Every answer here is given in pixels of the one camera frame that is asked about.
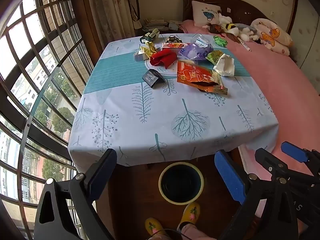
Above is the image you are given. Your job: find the black cable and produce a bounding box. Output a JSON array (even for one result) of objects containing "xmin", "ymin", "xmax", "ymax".
[{"xmin": 149, "ymin": 227, "xmax": 190, "ymax": 240}]

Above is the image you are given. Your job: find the white plush toy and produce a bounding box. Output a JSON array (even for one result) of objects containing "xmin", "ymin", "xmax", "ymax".
[{"xmin": 239, "ymin": 27, "xmax": 256, "ymax": 42}]

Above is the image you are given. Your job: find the beige patterned curtain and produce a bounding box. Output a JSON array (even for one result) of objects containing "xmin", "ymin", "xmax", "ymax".
[{"xmin": 86, "ymin": 0, "xmax": 135, "ymax": 53}]

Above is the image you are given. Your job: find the green snack packet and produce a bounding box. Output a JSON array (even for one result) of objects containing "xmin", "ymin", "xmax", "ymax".
[{"xmin": 205, "ymin": 50, "xmax": 224, "ymax": 64}]

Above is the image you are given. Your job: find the dark wooden headboard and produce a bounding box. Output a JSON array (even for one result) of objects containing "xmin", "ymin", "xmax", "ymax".
[{"xmin": 182, "ymin": 0, "xmax": 298, "ymax": 34}]

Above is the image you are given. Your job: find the white marker pen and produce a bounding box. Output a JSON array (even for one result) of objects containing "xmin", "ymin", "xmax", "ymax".
[{"xmin": 237, "ymin": 37, "xmax": 252, "ymax": 52}]

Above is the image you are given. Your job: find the white printed pillow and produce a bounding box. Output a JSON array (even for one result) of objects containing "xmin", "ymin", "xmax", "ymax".
[{"xmin": 192, "ymin": 0, "xmax": 222, "ymax": 27}]

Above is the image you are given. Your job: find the purple plastic bag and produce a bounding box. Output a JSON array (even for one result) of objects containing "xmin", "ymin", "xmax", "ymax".
[{"xmin": 178, "ymin": 44, "xmax": 214, "ymax": 61}]

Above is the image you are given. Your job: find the orange snack bag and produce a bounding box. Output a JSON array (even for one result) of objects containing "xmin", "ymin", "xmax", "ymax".
[{"xmin": 176, "ymin": 60, "xmax": 223, "ymax": 89}]

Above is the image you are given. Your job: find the clear labelled plastic bag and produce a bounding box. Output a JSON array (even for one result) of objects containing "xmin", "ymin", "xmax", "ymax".
[{"xmin": 190, "ymin": 33, "xmax": 210, "ymax": 47}]

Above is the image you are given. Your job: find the green paper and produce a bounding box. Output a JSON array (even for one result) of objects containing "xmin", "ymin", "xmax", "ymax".
[{"xmin": 213, "ymin": 35, "xmax": 228, "ymax": 47}]

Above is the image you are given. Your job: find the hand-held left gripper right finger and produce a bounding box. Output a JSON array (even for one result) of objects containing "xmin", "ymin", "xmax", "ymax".
[{"xmin": 214, "ymin": 149, "xmax": 299, "ymax": 240}]

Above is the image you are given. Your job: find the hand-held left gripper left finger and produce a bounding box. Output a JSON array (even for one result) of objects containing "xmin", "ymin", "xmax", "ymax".
[{"xmin": 33, "ymin": 148, "xmax": 118, "ymax": 240}]

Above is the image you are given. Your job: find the black small carton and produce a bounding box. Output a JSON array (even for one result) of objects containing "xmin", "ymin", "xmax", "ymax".
[{"xmin": 142, "ymin": 69, "xmax": 166, "ymax": 90}]

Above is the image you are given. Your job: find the white paper bag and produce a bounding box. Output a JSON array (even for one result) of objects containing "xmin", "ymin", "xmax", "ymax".
[{"xmin": 213, "ymin": 54, "xmax": 236, "ymax": 77}]

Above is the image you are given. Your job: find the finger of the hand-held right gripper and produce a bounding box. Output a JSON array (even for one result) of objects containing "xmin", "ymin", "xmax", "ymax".
[
  {"xmin": 254, "ymin": 148, "xmax": 311, "ymax": 178},
  {"xmin": 281, "ymin": 141, "xmax": 320, "ymax": 170}
]

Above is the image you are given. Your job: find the brown feather toy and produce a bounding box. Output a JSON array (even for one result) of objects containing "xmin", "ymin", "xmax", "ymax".
[{"xmin": 206, "ymin": 23, "xmax": 227, "ymax": 33}]

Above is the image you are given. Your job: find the stack of books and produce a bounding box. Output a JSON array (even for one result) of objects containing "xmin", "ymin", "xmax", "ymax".
[{"xmin": 142, "ymin": 18, "xmax": 169, "ymax": 32}]

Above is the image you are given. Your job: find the orange foil wrapper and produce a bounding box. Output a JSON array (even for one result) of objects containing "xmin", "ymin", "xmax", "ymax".
[{"xmin": 197, "ymin": 85, "xmax": 228, "ymax": 96}]

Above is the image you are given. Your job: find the yellow packet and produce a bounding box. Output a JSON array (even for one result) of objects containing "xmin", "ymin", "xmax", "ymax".
[{"xmin": 139, "ymin": 41, "xmax": 161, "ymax": 55}]

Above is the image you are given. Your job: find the green yellow carton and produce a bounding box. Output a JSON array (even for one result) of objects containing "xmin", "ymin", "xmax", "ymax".
[{"xmin": 139, "ymin": 28, "xmax": 160, "ymax": 43}]

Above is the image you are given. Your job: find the tree print tablecloth table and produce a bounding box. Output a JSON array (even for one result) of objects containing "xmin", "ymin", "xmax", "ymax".
[{"xmin": 67, "ymin": 33, "xmax": 279, "ymax": 167}]

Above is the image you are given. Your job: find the bear print pillow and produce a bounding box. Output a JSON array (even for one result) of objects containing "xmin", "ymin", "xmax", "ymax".
[{"xmin": 251, "ymin": 18, "xmax": 294, "ymax": 56}]

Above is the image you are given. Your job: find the yellow flowered slipper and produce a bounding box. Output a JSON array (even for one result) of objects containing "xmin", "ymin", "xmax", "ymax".
[
  {"xmin": 178, "ymin": 202, "xmax": 201, "ymax": 227},
  {"xmin": 145, "ymin": 218, "xmax": 167, "ymax": 237}
]

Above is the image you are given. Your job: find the red bag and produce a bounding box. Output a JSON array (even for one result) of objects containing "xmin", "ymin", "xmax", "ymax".
[{"xmin": 149, "ymin": 49, "xmax": 177, "ymax": 69}]

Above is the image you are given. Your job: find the pink bed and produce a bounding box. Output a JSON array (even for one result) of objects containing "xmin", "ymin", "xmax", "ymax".
[{"xmin": 180, "ymin": 19, "xmax": 320, "ymax": 230}]

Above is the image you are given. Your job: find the white grey long box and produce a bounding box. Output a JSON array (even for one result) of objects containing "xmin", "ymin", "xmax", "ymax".
[{"xmin": 133, "ymin": 51, "xmax": 150, "ymax": 62}]

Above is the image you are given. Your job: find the yellow rimmed dark bin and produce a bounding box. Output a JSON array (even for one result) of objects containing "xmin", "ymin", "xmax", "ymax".
[{"xmin": 159, "ymin": 162, "xmax": 204, "ymax": 204}]

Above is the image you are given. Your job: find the bee plush toy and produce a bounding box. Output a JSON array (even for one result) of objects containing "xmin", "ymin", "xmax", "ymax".
[{"xmin": 219, "ymin": 14, "xmax": 240, "ymax": 35}]

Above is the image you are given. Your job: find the window with dark grid frame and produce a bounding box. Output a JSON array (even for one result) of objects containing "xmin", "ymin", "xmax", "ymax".
[{"xmin": 0, "ymin": 0, "xmax": 105, "ymax": 240}]

